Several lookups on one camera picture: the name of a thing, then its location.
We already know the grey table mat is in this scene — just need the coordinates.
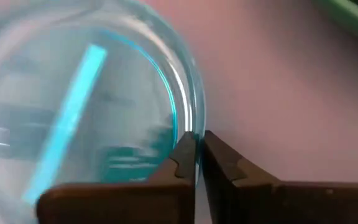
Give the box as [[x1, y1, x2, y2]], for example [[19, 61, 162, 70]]
[[141, 0, 358, 224]]

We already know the clear blue plastic plate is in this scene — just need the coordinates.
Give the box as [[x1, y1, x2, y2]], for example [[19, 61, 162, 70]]
[[0, 0, 206, 224]]

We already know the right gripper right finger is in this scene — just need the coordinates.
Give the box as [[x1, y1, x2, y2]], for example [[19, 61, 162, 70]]
[[201, 129, 358, 224]]

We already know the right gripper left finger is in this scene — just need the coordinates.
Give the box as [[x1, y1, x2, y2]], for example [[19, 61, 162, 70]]
[[36, 130, 198, 224]]

